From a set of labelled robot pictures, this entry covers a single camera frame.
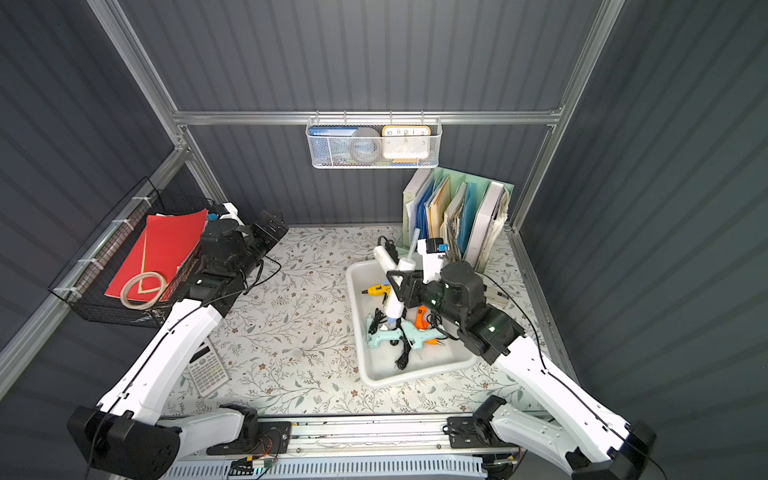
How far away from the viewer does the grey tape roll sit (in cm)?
87

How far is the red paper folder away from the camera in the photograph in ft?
2.30

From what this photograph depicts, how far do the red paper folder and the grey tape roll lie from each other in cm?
46

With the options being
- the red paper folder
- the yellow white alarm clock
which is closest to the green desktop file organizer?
the yellow white alarm clock

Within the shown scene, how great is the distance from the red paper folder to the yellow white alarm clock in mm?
557

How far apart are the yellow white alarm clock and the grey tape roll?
3cm

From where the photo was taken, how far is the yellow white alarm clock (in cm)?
89
